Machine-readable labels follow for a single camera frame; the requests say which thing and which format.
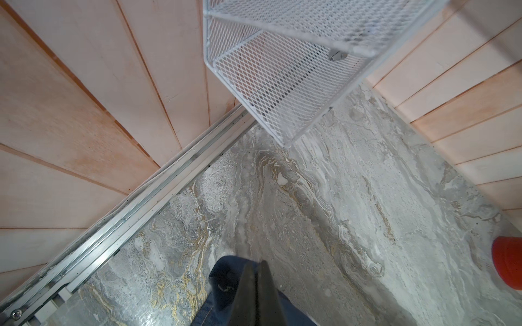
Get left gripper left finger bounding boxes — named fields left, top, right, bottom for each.
left=228, top=263, right=258, bottom=326

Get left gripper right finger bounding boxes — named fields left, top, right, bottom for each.
left=256, top=261, right=287, bottom=326

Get dark blue denim trousers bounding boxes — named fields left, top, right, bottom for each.
left=191, top=255, right=316, bottom=325

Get red pencil cup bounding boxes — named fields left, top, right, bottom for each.
left=492, top=236, right=522, bottom=291

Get white wire mesh shelf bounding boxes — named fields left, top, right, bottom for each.
left=203, top=1, right=445, bottom=148

